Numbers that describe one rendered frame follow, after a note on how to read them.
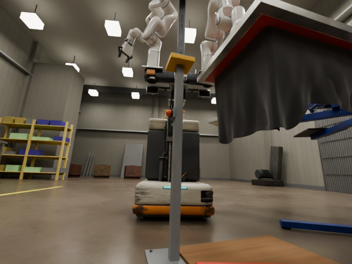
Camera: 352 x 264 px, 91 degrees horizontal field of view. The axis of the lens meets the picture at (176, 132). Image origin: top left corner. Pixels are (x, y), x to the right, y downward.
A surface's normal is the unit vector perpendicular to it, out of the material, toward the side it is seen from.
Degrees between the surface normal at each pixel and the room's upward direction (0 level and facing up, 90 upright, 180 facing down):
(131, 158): 75
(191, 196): 90
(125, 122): 90
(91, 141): 90
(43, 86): 90
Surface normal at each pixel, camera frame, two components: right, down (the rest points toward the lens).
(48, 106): 0.08, -0.23
